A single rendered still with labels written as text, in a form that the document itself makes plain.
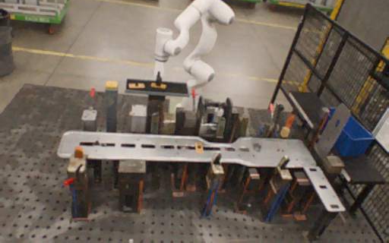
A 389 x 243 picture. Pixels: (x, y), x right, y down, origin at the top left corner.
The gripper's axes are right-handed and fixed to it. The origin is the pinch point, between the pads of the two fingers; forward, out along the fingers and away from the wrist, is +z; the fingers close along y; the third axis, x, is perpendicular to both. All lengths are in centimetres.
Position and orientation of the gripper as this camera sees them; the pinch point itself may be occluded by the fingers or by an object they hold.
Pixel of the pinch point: (158, 81)
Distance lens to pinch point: 178.3
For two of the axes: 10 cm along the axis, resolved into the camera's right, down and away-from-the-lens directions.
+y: -0.6, 5.6, -8.2
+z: -1.7, 8.1, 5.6
